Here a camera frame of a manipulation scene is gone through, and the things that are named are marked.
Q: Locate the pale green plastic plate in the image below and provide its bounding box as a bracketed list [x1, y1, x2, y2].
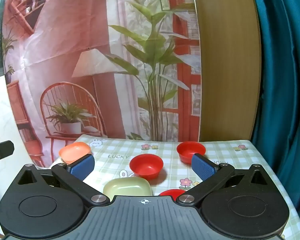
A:
[103, 177, 153, 202]

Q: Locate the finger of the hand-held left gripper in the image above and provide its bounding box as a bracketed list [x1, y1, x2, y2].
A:
[0, 141, 15, 178]

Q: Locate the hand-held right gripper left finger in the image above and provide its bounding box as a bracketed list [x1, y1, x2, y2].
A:
[15, 154, 110, 207]

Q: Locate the red plastic bowl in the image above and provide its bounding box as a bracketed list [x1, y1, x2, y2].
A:
[159, 189, 188, 197]
[177, 141, 206, 165]
[129, 154, 164, 180]

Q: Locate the checked bunny print tablecloth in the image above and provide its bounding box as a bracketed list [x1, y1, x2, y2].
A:
[44, 134, 300, 240]

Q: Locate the printed room scene wall cloth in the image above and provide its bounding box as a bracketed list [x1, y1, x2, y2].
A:
[1, 0, 202, 168]

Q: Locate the orange plastic plate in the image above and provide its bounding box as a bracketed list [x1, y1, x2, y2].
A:
[59, 142, 92, 164]

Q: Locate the teal curtain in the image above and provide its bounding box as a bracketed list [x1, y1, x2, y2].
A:
[249, 0, 300, 213]

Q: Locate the wooden board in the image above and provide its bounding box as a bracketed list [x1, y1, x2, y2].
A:
[191, 0, 263, 143]

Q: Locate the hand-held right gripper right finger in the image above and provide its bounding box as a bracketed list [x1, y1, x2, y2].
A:
[176, 153, 272, 207]

